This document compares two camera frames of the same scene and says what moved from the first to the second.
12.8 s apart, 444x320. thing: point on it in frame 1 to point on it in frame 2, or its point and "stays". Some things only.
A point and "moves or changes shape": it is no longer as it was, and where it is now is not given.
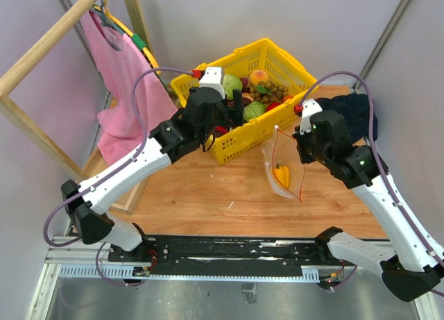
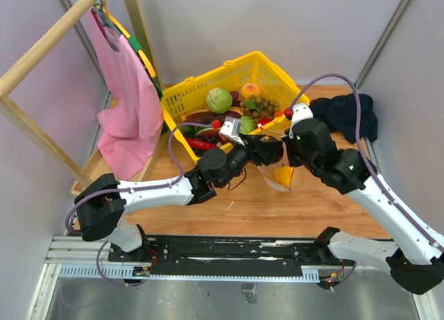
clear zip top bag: x=284 y=166 moves or changes shape
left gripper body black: x=224 y=119 to x=252 y=154
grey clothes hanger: x=105 y=18 stays
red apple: x=272 y=105 to x=263 y=121
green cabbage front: x=252 y=110 to x=247 y=124
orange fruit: x=286 y=97 to x=279 y=114
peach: x=258 y=76 to x=250 y=89
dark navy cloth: x=354 y=108 stays
